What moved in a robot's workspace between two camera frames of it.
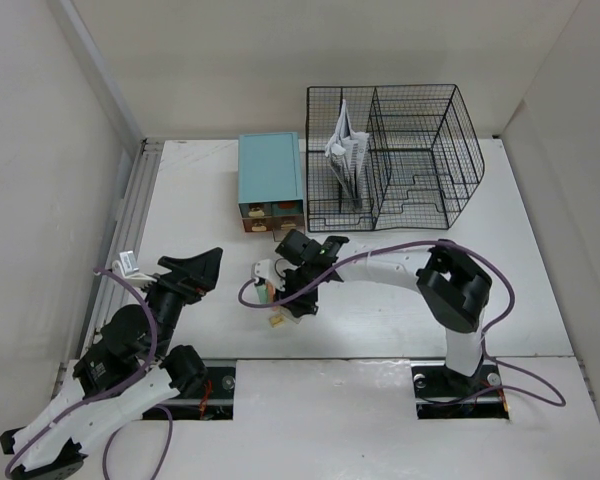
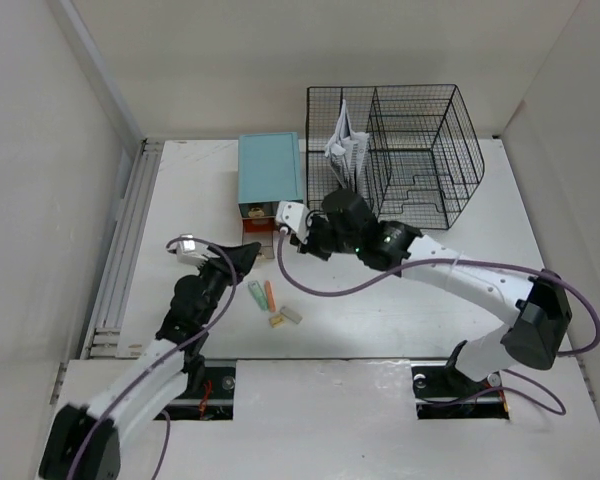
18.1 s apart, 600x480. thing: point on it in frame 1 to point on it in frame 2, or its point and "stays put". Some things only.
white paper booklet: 346,153 stays put
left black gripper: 202,269 to 222,264
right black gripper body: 295,280 to 323,238
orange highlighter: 270,292 stays put
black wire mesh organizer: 423,162 stays put
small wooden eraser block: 277,321 stays put
